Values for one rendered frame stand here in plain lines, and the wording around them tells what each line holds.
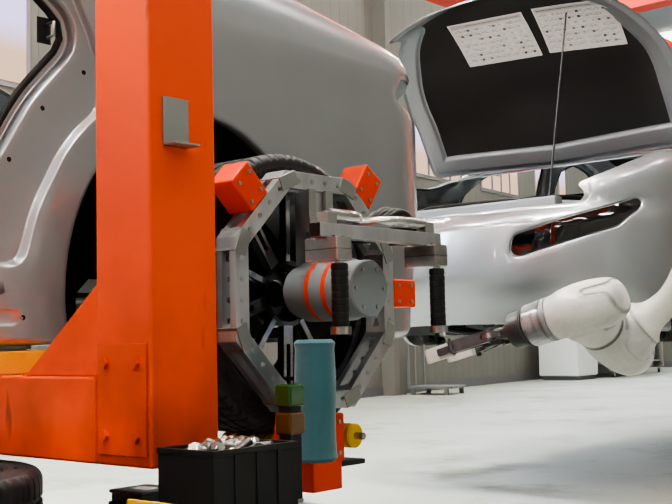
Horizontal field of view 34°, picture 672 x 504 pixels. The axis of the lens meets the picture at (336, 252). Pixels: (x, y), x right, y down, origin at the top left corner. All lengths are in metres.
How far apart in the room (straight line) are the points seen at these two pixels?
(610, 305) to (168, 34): 0.98
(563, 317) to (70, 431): 0.97
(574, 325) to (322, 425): 0.57
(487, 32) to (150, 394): 4.17
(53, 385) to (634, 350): 1.15
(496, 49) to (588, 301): 3.84
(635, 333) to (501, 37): 3.72
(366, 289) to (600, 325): 0.53
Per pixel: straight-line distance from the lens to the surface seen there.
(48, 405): 2.21
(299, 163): 2.62
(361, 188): 2.65
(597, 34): 5.66
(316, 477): 2.49
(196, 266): 2.03
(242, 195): 2.36
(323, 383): 2.33
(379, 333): 2.69
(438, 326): 2.49
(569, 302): 2.19
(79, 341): 2.15
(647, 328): 2.29
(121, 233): 2.03
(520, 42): 5.83
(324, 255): 2.25
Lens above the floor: 0.74
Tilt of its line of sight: 5 degrees up
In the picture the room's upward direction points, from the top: 1 degrees counter-clockwise
